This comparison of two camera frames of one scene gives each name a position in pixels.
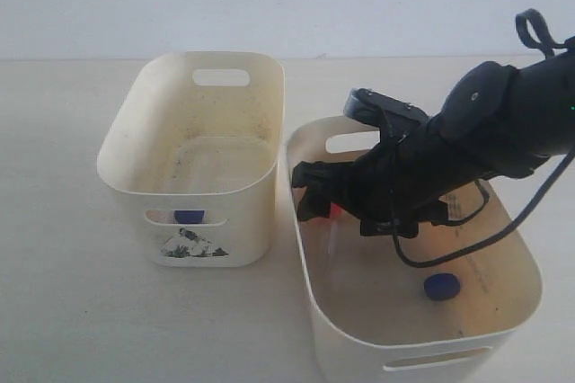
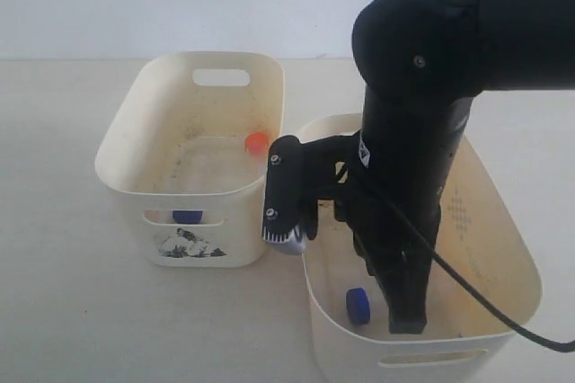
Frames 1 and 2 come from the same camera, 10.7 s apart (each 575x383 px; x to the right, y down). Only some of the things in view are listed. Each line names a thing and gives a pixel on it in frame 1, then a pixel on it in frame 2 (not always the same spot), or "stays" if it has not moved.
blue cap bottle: (442, 286) to (358, 305)
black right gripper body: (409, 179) to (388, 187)
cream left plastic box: (196, 143) stays
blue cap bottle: (189, 217) stays
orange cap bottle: (330, 240) to (257, 143)
